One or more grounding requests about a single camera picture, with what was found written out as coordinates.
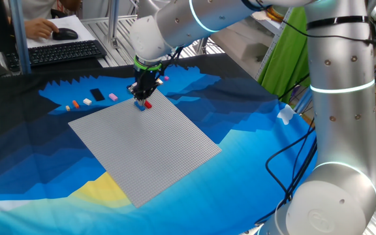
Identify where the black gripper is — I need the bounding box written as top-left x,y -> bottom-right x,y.
132,70 -> 161,104

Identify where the black Lego plate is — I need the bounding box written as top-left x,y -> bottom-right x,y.
89,87 -> 106,102

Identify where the grey Lego baseplate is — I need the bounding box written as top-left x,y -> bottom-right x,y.
68,87 -> 223,209

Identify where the person's bare hand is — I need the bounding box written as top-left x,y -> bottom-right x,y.
23,17 -> 59,40

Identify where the white paper sheet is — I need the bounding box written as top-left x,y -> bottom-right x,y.
26,14 -> 97,49

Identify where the black computer keyboard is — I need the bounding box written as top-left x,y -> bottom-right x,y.
5,39 -> 108,71

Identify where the black computer mouse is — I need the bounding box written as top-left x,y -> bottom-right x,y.
52,27 -> 79,41

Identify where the white foam block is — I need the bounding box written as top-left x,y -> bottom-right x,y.
209,16 -> 283,79

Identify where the blue mountain print tablecloth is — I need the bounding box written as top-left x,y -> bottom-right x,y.
0,53 -> 317,235

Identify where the person's white shirt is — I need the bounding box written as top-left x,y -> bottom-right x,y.
21,0 -> 57,21

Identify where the yellow tape roll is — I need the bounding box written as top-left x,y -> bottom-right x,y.
266,6 -> 290,22

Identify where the black camera cable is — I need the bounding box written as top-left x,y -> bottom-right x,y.
160,45 -> 184,78

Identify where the aluminium frame post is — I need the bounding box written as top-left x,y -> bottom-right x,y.
107,0 -> 121,49

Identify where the blue grey frame post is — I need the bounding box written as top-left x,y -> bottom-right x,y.
8,0 -> 32,75

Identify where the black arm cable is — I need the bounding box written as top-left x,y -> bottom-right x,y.
253,125 -> 318,226

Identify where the black cable strap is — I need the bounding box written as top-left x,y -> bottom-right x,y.
306,15 -> 376,46

